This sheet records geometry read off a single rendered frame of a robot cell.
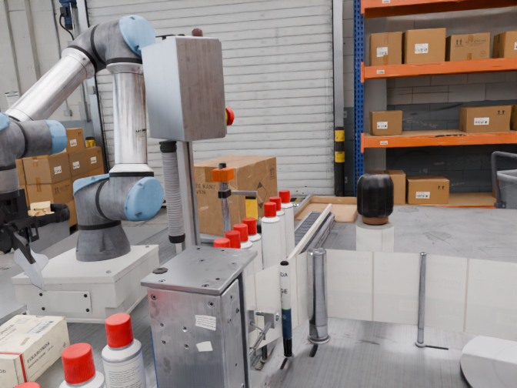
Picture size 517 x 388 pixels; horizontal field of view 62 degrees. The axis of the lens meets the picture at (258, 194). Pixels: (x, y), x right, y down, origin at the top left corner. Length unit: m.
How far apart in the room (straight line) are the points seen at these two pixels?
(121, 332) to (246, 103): 4.86
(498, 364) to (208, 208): 1.12
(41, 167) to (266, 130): 2.52
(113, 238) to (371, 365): 0.77
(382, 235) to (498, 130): 4.01
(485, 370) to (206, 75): 0.71
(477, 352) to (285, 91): 4.61
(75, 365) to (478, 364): 0.65
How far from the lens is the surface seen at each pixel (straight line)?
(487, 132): 4.86
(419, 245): 1.61
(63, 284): 1.20
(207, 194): 1.65
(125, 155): 1.18
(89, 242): 1.28
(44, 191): 4.76
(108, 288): 1.14
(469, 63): 4.74
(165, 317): 0.57
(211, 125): 0.85
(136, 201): 1.13
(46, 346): 1.05
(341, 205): 2.12
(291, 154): 5.33
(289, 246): 1.31
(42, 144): 1.01
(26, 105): 1.17
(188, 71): 0.83
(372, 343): 0.92
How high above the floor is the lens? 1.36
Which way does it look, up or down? 12 degrees down
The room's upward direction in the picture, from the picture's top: 3 degrees counter-clockwise
